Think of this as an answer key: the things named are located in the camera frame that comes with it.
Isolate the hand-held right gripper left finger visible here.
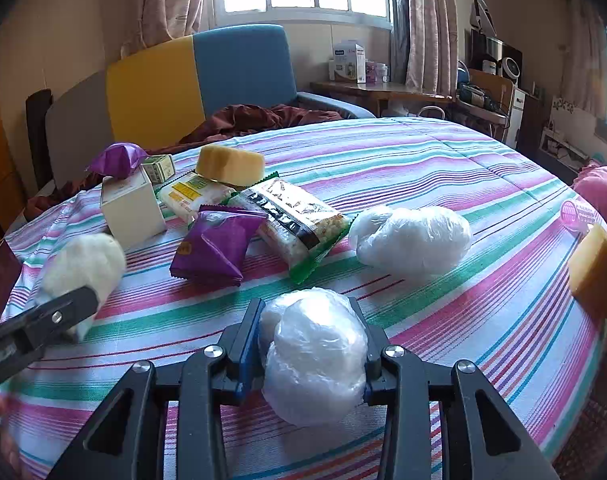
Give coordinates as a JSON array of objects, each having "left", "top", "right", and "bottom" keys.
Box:
[{"left": 48, "top": 297, "right": 266, "bottom": 480}]

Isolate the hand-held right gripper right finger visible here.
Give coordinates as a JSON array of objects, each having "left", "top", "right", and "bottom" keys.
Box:
[{"left": 347, "top": 296, "right": 559, "bottom": 480}]

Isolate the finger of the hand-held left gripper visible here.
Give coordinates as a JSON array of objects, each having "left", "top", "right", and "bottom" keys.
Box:
[{"left": 0, "top": 285, "right": 100, "bottom": 391}]

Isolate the white plastic-wrapped bundle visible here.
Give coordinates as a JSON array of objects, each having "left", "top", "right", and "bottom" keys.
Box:
[
  {"left": 258, "top": 287, "right": 369, "bottom": 427},
  {"left": 348, "top": 205, "right": 473, "bottom": 276}
]

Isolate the purple snack packet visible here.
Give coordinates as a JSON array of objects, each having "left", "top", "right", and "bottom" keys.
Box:
[
  {"left": 170, "top": 205, "right": 269, "bottom": 286},
  {"left": 86, "top": 142, "right": 149, "bottom": 179}
]

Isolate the tall white box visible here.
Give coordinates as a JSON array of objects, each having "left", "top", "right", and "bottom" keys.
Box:
[{"left": 100, "top": 166, "right": 167, "bottom": 251}]

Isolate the green-edged rice cracker packet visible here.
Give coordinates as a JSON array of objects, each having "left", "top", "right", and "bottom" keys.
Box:
[{"left": 228, "top": 174, "right": 359, "bottom": 283}]

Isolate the yellow-green snack packet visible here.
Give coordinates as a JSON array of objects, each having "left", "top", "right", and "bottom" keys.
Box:
[{"left": 156, "top": 172, "right": 239, "bottom": 228}]

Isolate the small green box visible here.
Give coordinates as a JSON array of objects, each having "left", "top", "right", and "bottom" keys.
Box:
[{"left": 140, "top": 154, "right": 176, "bottom": 184}]

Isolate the striped tablecloth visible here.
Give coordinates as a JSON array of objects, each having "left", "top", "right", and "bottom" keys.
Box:
[{"left": 0, "top": 116, "right": 607, "bottom": 480}]

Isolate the grey yellow blue sofa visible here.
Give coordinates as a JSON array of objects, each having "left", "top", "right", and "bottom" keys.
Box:
[{"left": 44, "top": 24, "right": 377, "bottom": 186}]

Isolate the wooden desk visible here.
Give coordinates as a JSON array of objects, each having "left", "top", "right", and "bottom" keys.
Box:
[{"left": 311, "top": 80, "right": 454, "bottom": 118}]

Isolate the white cabinet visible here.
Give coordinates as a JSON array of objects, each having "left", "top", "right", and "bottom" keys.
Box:
[{"left": 503, "top": 85, "right": 527, "bottom": 148}]

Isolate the pink cloth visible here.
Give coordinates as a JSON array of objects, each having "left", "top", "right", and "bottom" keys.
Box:
[{"left": 572, "top": 162, "right": 607, "bottom": 226}]

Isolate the white carton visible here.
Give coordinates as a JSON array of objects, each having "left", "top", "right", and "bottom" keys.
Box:
[{"left": 328, "top": 40, "right": 367, "bottom": 83}]

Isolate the pink patterned curtain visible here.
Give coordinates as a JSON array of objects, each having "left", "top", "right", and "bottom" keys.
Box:
[
  {"left": 120, "top": 0, "right": 211, "bottom": 56},
  {"left": 391, "top": 0, "right": 459, "bottom": 96}
]

